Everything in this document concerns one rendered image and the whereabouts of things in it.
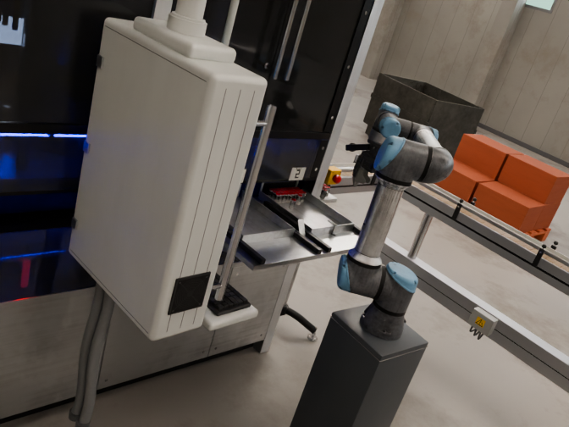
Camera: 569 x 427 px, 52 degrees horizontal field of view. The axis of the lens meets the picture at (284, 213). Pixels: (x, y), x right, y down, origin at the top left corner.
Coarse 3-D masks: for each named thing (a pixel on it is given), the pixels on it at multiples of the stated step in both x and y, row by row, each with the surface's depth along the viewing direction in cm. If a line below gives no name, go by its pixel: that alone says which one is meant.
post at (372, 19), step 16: (368, 16) 235; (368, 32) 239; (352, 64) 243; (352, 80) 247; (352, 96) 252; (336, 128) 255; (336, 144) 260; (320, 176) 263; (320, 192) 269; (288, 272) 282; (288, 288) 289; (272, 320) 293; (272, 336) 300
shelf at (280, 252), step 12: (228, 240) 209; (276, 240) 220; (288, 240) 223; (324, 240) 232; (336, 240) 236; (348, 240) 239; (240, 252) 203; (264, 252) 208; (276, 252) 210; (288, 252) 213; (300, 252) 216; (312, 252) 219; (324, 252) 222; (336, 252) 226; (252, 264) 198; (264, 264) 200; (276, 264) 205
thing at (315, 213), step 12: (276, 204) 244; (288, 204) 255; (300, 204) 259; (312, 204) 263; (324, 204) 259; (300, 216) 247; (312, 216) 250; (324, 216) 254; (336, 216) 254; (312, 228) 231; (324, 228) 235; (336, 228) 241; (348, 228) 246
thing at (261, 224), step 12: (252, 204) 242; (252, 216) 233; (264, 216) 236; (276, 216) 232; (252, 228) 223; (264, 228) 226; (276, 228) 229; (288, 228) 228; (252, 240) 212; (264, 240) 217
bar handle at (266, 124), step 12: (276, 108) 150; (264, 120) 150; (264, 132) 152; (264, 144) 153; (252, 168) 156; (252, 180) 157; (252, 192) 159; (240, 204) 160; (240, 216) 161; (240, 228) 163; (228, 252) 166; (228, 264) 167; (228, 276) 169; (216, 288) 168
